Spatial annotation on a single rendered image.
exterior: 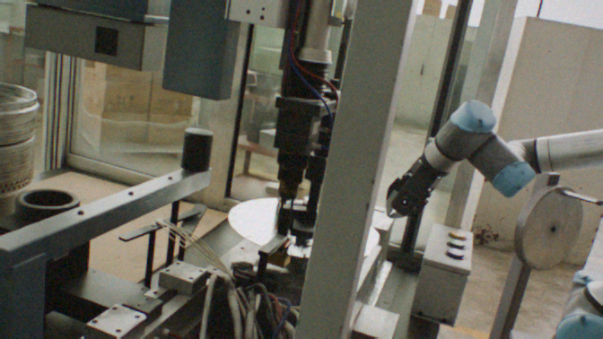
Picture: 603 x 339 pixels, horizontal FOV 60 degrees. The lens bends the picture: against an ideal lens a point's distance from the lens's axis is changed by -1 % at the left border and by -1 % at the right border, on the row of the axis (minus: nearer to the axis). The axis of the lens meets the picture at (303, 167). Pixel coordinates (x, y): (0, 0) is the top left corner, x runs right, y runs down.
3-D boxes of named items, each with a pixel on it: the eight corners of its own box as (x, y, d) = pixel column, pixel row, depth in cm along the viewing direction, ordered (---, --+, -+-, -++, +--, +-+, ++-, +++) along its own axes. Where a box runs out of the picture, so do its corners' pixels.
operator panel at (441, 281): (421, 270, 152) (433, 222, 148) (459, 282, 149) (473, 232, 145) (408, 314, 126) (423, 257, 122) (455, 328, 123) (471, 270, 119)
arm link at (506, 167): (544, 169, 105) (503, 129, 108) (535, 177, 95) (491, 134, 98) (514, 195, 108) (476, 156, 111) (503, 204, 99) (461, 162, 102)
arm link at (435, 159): (458, 168, 106) (425, 143, 107) (446, 181, 109) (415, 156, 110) (470, 150, 111) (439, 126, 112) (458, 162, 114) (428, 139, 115)
